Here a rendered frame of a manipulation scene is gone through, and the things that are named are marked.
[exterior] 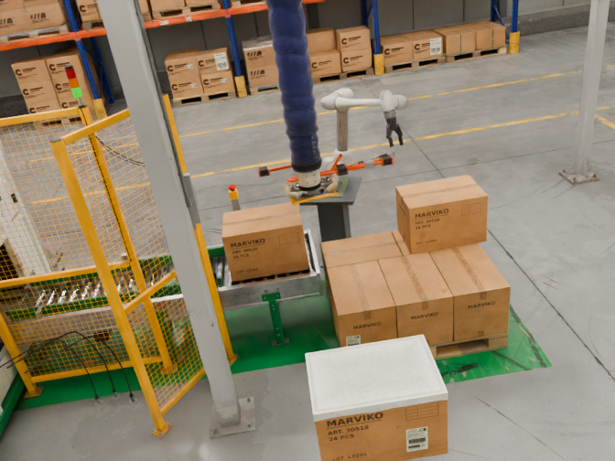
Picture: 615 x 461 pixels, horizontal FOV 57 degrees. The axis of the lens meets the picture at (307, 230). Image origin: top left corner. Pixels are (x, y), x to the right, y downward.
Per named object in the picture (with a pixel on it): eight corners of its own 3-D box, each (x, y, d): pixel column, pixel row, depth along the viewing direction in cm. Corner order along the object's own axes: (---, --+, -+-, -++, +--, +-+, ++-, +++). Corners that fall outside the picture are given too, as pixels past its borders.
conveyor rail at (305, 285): (14, 346, 422) (4, 326, 412) (16, 342, 426) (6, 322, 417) (319, 295, 428) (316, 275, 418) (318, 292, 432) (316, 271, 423)
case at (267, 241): (231, 282, 433) (221, 237, 414) (232, 255, 468) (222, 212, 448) (309, 269, 435) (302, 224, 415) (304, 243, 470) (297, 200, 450)
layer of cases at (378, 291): (343, 359, 402) (338, 316, 382) (325, 282, 489) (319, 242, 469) (508, 332, 405) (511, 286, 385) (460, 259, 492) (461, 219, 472)
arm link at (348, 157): (329, 172, 514) (343, 163, 527) (343, 176, 505) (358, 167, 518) (327, 91, 470) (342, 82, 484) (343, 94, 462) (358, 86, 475)
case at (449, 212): (411, 254, 436) (408, 209, 416) (397, 230, 471) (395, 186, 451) (486, 241, 438) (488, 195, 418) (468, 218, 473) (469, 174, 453)
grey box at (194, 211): (167, 228, 322) (153, 181, 308) (167, 224, 327) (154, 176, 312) (200, 222, 323) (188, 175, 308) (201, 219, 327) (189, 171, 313)
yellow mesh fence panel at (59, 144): (160, 438, 379) (51, 144, 277) (150, 433, 385) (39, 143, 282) (240, 356, 441) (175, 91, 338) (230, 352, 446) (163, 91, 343)
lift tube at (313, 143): (293, 174, 403) (270, 22, 352) (291, 163, 422) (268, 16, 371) (323, 169, 403) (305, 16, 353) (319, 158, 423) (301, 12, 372)
